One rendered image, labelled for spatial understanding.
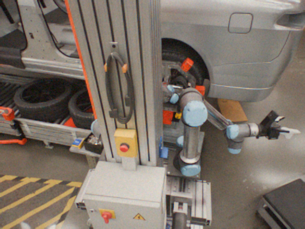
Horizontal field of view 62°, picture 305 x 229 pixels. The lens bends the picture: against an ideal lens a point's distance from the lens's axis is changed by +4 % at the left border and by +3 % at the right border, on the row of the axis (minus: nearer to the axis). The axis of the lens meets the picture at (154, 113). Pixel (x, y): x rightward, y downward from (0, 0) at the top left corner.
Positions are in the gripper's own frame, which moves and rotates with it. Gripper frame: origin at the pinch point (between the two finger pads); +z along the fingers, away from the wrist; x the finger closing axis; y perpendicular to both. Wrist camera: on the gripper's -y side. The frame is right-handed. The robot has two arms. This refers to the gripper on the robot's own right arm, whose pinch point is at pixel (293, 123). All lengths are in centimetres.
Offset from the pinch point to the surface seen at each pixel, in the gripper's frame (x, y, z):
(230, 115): -167, 101, 37
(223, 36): -93, -25, -11
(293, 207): -12, 89, 29
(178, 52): -113, -8, -44
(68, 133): -120, 75, -164
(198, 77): -103, 13, -27
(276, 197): -22, 88, 20
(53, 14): -330, -13, -209
